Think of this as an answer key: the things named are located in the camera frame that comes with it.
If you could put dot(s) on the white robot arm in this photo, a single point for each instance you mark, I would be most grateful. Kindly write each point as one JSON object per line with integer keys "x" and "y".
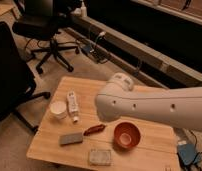
{"x": 181, "y": 108}

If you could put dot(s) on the white tube bottle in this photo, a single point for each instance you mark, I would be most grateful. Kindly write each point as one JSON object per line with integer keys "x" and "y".
{"x": 73, "y": 107}

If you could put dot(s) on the white paper cup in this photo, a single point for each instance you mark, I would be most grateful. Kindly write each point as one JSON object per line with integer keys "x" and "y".
{"x": 58, "y": 109}

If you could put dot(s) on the red bowl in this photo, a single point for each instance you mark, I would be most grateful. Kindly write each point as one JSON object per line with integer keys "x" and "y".
{"x": 126, "y": 135}

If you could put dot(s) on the wooden table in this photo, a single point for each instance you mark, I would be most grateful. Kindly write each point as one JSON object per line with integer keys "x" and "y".
{"x": 156, "y": 150}

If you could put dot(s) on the grey sponge block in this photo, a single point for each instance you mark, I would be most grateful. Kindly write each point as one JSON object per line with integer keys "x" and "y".
{"x": 99, "y": 157}

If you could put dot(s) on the white spray bottle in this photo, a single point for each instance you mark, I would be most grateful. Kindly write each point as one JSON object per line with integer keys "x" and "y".
{"x": 83, "y": 9}

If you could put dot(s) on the black office chair near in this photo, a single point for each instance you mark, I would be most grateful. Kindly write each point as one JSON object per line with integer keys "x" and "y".
{"x": 17, "y": 82}

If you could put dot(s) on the black office chair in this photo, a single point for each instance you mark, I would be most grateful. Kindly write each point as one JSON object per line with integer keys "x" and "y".
{"x": 41, "y": 20}
{"x": 17, "y": 82}

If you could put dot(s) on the black office chair far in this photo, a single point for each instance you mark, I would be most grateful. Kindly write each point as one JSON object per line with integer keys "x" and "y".
{"x": 41, "y": 20}

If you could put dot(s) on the blue box on floor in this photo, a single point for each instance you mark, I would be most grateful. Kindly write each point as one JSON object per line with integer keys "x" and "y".
{"x": 187, "y": 153}

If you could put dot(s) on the power strip with cables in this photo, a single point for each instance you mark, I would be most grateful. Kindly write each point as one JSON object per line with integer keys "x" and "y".
{"x": 91, "y": 51}

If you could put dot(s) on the cleaver with red handle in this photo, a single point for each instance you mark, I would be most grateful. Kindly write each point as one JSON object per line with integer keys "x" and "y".
{"x": 78, "y": 137}

